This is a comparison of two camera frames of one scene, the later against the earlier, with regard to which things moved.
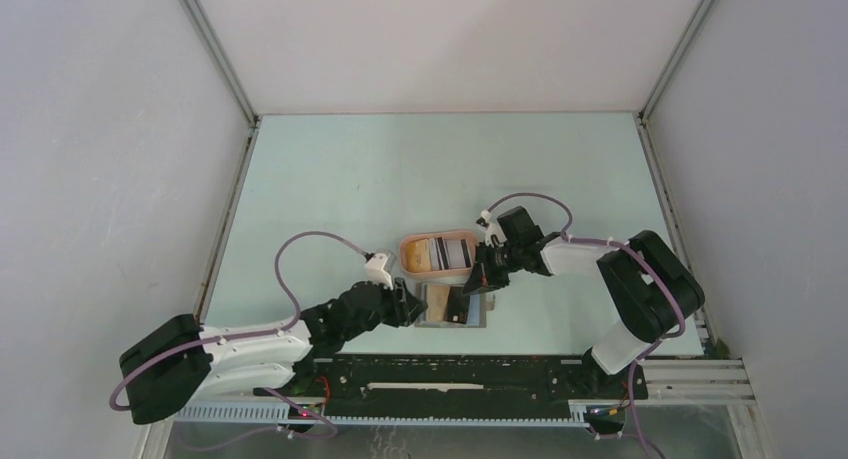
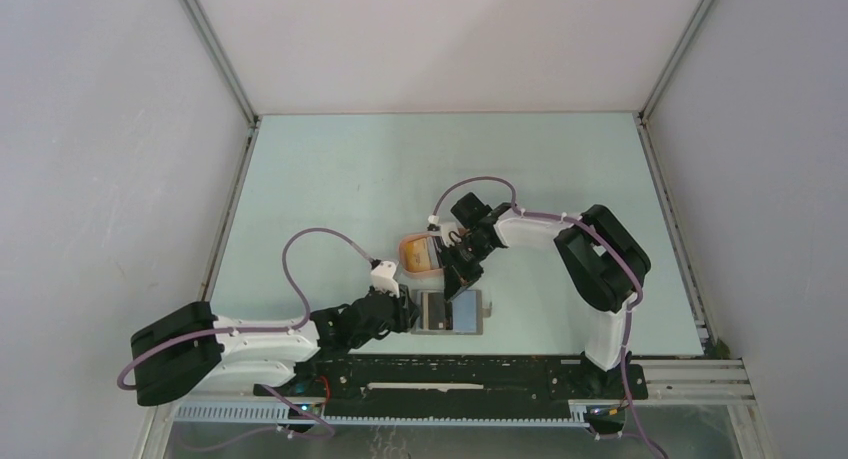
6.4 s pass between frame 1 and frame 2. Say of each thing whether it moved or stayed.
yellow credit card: stayed
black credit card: moved
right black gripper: moved
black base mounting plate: stayed
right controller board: stayed
